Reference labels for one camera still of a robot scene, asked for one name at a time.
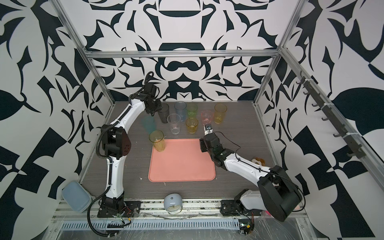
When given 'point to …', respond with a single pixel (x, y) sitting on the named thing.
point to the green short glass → (192, 109)
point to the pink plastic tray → (182, 160)
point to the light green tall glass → (157, 137)
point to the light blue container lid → (77, 196)
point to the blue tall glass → (180, 108)
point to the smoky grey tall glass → (164, 113)
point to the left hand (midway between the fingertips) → (159, 104)
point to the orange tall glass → (219, 109)
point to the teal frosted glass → (149, 123)
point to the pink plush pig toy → (265, 213)
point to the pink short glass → (207, 116)
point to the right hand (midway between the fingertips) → (206, 137)
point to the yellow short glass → (191, 123)
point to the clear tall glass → (174, 120)
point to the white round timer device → (173, 203)
